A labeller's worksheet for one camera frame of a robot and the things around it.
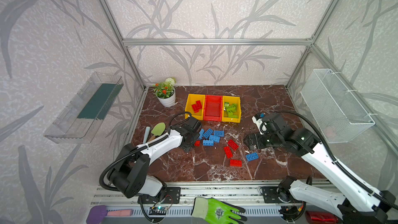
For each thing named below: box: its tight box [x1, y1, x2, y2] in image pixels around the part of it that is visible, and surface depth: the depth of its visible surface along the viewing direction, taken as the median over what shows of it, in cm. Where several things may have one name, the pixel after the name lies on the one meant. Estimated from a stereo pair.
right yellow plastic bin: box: [221, 95, 242, 123], surface depth 104 cm
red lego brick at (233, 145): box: [228, 138, 239, 151], surface depth 91 cm
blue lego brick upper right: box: [213, 130, 225, 138], surface depth 96 cm
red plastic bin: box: [203, 94, 223, 122], surface depth 107 cm
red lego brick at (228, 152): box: [223, 146, 233, 159], surface depth 88 cm
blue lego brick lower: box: [202, 138, 215, 147], surface depth 91 cm
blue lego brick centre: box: [209, 134, 221, 144], surface depth 93 cm
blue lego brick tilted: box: [203, 128, 213, 138], surface depth 96 cm
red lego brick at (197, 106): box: [191, 100, 203, 114], surface depth 109 cm
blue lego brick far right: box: [245, 152, 260, 162], surface depth 86 cm
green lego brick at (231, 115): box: [228, 112, 239, 119], surface depth 104 cm
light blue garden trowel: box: [143, 126, 151, 145], surface depth 96 cm
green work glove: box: [190, 197, 248, 224], surface depth 70 cm
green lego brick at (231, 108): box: [225, 103, 237, 113], surface depth 104 cm
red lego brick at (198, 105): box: [195, 100, 203, 110], surface depth 110 cm
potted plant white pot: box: [151, 77, 177, 108], surface depth 103 cm
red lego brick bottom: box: [230, 159, 243, 167], surface depth 84 cm
